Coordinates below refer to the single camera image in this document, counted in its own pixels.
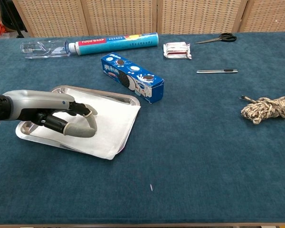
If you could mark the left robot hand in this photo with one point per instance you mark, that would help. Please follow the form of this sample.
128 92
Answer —
38 102

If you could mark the white paper towel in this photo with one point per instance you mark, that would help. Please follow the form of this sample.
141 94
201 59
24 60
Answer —
114 123

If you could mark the silver metal tray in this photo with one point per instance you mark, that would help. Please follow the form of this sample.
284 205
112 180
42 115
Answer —
23 129

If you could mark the clear plastic bottle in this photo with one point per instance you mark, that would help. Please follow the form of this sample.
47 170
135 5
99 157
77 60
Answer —
45 48

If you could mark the black tripod stand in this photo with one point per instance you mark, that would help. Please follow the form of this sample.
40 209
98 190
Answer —
20 36

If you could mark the blue cookie box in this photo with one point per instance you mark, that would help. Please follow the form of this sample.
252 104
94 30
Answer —
128 76

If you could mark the food wrap roll box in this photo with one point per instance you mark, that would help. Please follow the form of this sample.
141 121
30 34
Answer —
114 44

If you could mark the wicker folding screen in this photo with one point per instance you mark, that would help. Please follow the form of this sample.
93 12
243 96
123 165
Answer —
121 16

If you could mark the tiny white scrap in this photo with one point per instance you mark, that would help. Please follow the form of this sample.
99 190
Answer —
151 187

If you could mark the white red small packet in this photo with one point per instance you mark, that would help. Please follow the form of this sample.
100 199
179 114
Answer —
177 50

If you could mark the blue table cloth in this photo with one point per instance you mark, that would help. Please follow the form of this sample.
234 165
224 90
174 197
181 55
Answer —
204 154

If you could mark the silver black pen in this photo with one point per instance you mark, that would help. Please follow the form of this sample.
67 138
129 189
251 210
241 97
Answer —
216 71

